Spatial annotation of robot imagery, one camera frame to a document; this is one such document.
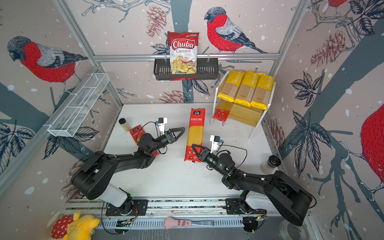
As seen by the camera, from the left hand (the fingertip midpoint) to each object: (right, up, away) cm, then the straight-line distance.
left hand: (183, 132), depth 73 cm
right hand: (+3, -9, 0) cm, 10 cm away
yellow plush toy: (-43, -40, -11) cm, 60 cm away
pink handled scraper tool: (-6, -41, -6) cm, 42 cm away
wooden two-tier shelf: (+42, +8, +20) cm, 47 cm away
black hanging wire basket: (+14, +39, +22) cm, 47 cm away
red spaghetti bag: (-35, -4, +28) cm, 45 cm away
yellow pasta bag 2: (+34, +23, +6) cm, 42 cm away
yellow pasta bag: (+24, +22, +7) cm, 34 cm away
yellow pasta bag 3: (+42, +20, +4) cm, 47 cm away
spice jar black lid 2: (+48, -16, +4) cm, 51 cm away
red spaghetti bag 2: (+6, -1, +3) cm, 7 cm away
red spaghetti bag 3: (+23, +12, +19) cm, 32 cm away
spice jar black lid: (-44, +5, +25) cm, 51 cm away
